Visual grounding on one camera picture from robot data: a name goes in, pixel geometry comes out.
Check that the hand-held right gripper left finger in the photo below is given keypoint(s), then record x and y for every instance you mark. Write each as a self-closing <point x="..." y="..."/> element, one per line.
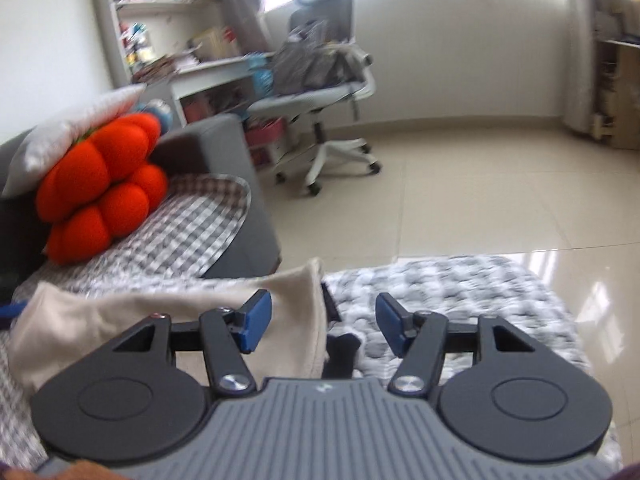
<point x="256" y="321"/>

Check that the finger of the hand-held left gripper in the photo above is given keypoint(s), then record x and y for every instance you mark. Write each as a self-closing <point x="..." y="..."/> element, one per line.
<point x="12" y="309"/>

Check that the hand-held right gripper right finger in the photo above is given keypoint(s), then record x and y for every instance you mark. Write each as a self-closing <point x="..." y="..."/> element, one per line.
<point x="390" y="322"/>

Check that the black top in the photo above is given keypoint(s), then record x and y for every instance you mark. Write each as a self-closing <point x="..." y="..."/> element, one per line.
<point x="342" y="355"/>

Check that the beige printed sweatshirt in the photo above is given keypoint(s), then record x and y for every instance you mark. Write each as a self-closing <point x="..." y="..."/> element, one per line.
<point x="150" y="300"/>

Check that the grey checked quilt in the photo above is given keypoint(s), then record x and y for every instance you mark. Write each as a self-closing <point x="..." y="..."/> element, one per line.
<point x="450" y="285"/>

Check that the orange plush cushion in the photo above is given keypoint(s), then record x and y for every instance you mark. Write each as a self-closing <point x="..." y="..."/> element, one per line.
<point x="100" y="185"/>

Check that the grey sofa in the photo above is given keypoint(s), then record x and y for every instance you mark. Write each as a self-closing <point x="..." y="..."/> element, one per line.
<point x="220" y="150"/>

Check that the white pillow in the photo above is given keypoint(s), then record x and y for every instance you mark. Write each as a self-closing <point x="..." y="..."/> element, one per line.
<point x="60" y="135"/>

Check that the white pink storage box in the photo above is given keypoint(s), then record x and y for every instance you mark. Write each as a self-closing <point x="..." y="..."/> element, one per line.
<point x="265" y="140"/>

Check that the grey office chair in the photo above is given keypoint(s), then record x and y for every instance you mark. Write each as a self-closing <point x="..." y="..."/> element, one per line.
<point x="320" y="100"/>

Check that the teal bag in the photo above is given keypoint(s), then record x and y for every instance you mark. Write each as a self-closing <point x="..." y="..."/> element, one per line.
<point x="262" y="77"/>

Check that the grey backpack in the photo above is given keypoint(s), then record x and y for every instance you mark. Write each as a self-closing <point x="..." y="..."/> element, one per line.
<point x="305" y="65"/>

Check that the grey curtain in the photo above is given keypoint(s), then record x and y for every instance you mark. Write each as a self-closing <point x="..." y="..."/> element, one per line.
<point x="240" y="5"/>
<point x="580" y="50"/>

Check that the wooden shelf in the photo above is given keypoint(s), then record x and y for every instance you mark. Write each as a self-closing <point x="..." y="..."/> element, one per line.
<point x="620" y="85"/>

